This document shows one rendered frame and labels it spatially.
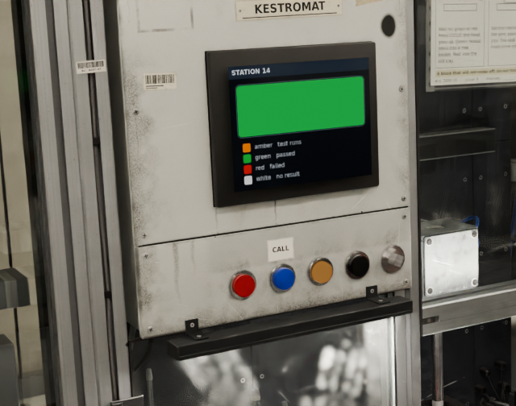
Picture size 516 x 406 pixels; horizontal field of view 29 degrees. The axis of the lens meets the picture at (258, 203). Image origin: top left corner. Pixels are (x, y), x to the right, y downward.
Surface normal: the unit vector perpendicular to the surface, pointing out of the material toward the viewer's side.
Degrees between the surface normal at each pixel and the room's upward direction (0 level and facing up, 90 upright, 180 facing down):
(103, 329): 90
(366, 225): 90
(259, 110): 90
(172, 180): 90
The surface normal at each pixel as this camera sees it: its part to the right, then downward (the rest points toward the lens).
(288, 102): 0.45, 0.14
